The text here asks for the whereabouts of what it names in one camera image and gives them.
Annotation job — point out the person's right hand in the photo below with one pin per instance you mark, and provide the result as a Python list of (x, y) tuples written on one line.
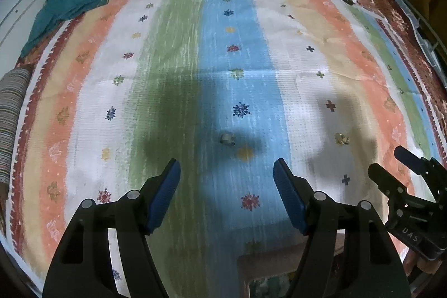
[(417, 263)]

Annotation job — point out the striped pastel woven blanket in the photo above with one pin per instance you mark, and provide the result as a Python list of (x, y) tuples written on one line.
[(297, 46)]

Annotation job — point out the striped pillow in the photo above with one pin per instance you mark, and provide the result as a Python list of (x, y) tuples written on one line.
[(10, 116)]

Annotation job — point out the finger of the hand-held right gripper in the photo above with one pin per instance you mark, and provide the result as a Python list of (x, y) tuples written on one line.
[(410, 158), (382, 179)]

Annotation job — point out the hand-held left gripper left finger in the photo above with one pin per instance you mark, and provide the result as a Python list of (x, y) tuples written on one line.
[(164, 193)]

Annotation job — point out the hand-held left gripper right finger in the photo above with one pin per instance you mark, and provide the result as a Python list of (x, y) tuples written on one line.
[(290, 193)]

